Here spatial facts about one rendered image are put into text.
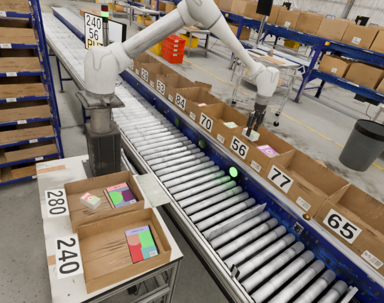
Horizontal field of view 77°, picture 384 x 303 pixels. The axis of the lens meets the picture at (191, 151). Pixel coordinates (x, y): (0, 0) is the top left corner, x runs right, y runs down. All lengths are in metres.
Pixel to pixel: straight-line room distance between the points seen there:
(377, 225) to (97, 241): 1.55
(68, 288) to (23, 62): 1.67
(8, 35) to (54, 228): 1.42
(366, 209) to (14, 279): 2.36
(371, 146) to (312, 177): 2.35
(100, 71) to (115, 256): 0.91
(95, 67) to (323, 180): 1.53
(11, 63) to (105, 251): 1.59
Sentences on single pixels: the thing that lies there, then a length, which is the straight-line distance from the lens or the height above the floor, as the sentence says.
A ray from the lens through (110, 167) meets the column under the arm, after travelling 1.66.
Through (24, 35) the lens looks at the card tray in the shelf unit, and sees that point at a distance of 2.27.
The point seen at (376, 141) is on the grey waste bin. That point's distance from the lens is 4.10.
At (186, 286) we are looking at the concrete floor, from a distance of 2.10.
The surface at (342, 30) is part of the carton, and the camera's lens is 6.36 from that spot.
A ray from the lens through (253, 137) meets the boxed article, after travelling 1.63.
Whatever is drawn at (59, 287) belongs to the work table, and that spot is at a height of 0.75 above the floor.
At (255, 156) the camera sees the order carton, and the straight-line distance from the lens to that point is 1.70.
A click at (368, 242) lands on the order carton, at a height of 0.99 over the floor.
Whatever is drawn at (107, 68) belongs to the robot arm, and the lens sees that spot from 1.37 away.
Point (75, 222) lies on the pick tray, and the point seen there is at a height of 0.83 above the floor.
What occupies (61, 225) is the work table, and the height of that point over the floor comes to 0.75.
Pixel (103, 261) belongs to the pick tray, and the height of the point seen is 0.76.
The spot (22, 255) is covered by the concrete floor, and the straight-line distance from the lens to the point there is 2.38.
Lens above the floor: 1.87
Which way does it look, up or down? 34 degrees down
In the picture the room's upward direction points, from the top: 11 degrees clockwise
